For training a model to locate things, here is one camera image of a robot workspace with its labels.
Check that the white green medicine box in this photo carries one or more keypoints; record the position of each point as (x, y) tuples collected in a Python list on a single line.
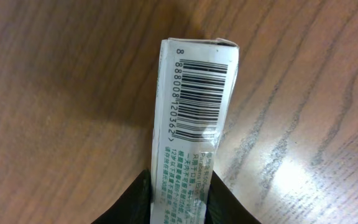
[(195, 82)]

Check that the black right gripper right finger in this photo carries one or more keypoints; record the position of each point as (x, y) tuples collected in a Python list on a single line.
[(223, 207)]

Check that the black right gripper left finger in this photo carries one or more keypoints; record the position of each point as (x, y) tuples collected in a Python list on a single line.
[(133, 206)]

